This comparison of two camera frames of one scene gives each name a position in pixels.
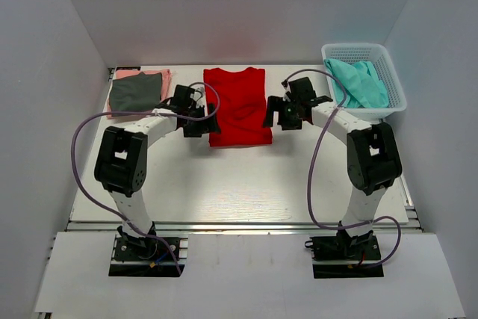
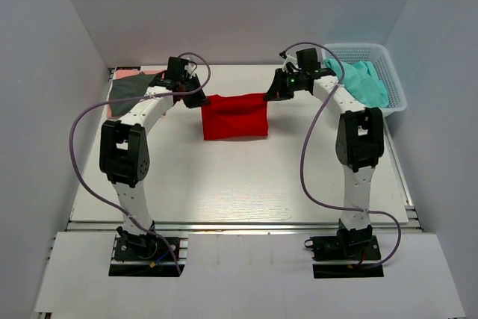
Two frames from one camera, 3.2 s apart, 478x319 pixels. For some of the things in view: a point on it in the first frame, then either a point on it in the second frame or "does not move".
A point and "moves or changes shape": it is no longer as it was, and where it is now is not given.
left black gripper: x=212 y=126 -> x=199 y=101
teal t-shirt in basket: x=364 y=89 does not move
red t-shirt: x=238 y=98 moves or changes shape
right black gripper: x=273 y=104 -> x=278 y=91
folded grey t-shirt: x=136 y=93 does not move
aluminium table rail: x=240 y=228 does not move
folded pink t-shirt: x=166 y=81 does not move
